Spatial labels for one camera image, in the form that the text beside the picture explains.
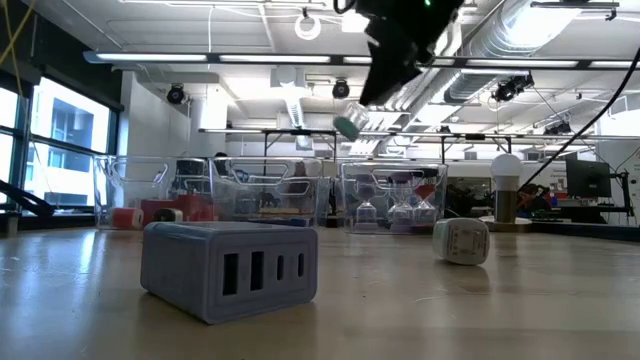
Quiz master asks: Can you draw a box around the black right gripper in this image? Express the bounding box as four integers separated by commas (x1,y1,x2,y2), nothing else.
354,0,466,107

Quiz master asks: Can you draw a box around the teal capped hourglass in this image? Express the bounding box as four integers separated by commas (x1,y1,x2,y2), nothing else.
332,101,371,143

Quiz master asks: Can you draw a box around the small red charger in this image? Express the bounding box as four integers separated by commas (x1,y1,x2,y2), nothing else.
174,194,217,223

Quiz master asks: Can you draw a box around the pink charger with white end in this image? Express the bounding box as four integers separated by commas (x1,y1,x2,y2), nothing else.
109,207,145,231

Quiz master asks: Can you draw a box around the black overhead light bar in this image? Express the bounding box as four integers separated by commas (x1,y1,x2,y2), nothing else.
84,49,640,70

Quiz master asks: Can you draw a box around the clear plastic bin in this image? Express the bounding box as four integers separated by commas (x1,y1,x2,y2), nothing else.
339,160,449,235
93,155,217,230
209,156,331,227

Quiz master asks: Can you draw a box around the white bulb lamp wooden base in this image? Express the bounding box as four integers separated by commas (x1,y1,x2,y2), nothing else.
480,152,534,234

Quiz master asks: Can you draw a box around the green and white charger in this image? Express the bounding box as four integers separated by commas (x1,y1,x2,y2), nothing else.
432,217,491,266

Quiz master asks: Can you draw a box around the black computer monitor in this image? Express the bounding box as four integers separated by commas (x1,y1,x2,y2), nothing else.
565,158,612,199

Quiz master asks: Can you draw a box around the grey lavender multiport charger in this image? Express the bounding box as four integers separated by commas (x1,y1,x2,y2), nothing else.
140,221,320,326

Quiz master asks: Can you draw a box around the white ring ceiling fixture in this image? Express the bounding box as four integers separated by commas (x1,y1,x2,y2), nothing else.
293,12,323,42

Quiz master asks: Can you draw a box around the black metal workstation frame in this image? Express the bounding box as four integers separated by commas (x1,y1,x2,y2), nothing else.
198,127,601,166

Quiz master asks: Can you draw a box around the silver ventilation duct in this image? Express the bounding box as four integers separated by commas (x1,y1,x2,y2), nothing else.
442,0,621,104

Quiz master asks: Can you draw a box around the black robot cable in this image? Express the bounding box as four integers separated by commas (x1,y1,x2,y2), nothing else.
516,47,640,189

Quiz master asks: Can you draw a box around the yellow hanging cable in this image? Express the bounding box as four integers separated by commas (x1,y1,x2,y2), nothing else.
0,0,37,69

